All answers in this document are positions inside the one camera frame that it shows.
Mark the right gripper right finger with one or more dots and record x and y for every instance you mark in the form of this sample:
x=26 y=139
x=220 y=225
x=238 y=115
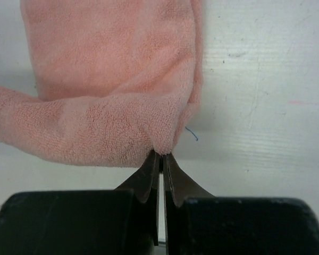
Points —
x=198 y=222

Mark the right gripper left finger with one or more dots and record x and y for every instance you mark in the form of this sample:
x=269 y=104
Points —
x=119 y=221

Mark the pink towel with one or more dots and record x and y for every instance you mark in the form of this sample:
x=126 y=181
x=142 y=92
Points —
x=115 y=80

